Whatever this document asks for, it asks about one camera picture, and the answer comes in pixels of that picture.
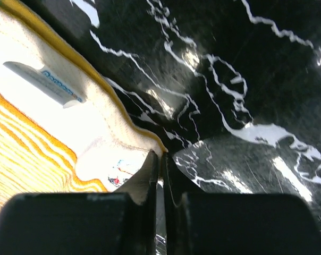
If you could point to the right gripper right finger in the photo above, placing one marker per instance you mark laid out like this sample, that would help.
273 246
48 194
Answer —
198 222

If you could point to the orange striped towel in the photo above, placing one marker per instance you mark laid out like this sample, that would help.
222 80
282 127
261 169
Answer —
62 127

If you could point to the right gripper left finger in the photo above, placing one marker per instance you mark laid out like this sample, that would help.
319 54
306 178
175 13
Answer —
120 222

